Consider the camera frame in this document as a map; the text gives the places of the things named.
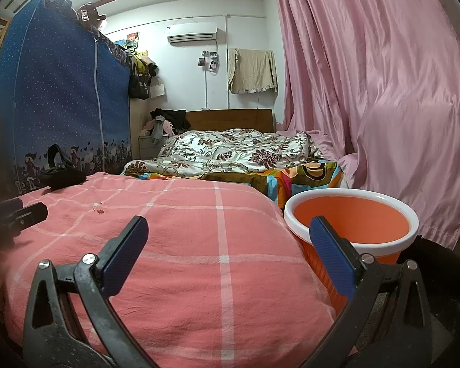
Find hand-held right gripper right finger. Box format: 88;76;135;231
307;216;434;368

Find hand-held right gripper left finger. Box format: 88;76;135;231
22;216;150;368

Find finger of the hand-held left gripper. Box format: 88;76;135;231
0;198;49;254

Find orange bucket with white rim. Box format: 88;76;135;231
284;189;420;315

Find black bag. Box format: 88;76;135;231
38;144;88;190

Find pink plaid blanket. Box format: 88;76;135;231
0;172;359;361

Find colourful cartoon blanket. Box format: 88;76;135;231
138;160;349;209

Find pale nightstand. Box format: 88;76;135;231
139;132;165;159

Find blue dotted fabric wardrobe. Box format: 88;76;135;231
0;0;133;196

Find floral quilt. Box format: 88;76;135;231
123;128;326;179

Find pile of clothes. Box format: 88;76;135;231
145;108;192;142

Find dark hanging bag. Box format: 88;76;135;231
128;65;151;100

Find wooden headboard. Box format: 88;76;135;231
186;108;274;134

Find pink curtain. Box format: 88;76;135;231
270;0;460;250

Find hanging clothes bundle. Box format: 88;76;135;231
128;48;159;77

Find beige hanging towel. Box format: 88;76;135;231
227;48;278;94

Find white air conditioner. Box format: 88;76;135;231
167;22;218;44

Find small wall pictures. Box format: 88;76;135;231
198;50;220;73

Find white wall pipe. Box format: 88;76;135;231
225;14;231;109

